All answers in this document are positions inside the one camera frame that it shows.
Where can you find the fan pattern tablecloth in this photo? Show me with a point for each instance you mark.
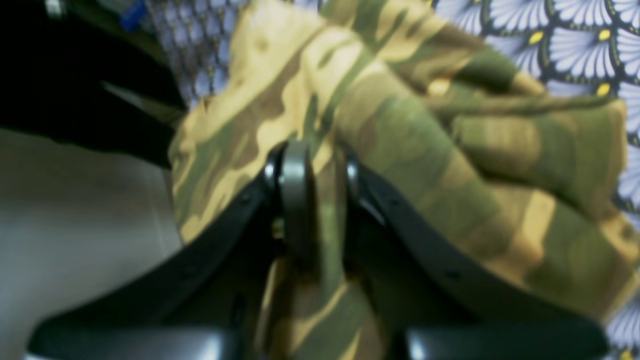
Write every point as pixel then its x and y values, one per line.
pixel 575 50

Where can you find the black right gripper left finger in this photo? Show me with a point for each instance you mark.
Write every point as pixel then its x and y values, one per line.
pixel 194 305

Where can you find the camouflage T-shirt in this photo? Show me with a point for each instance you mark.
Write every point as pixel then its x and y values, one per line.
pixel 327 312

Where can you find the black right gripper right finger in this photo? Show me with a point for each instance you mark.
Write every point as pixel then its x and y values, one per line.
pixel 450 308

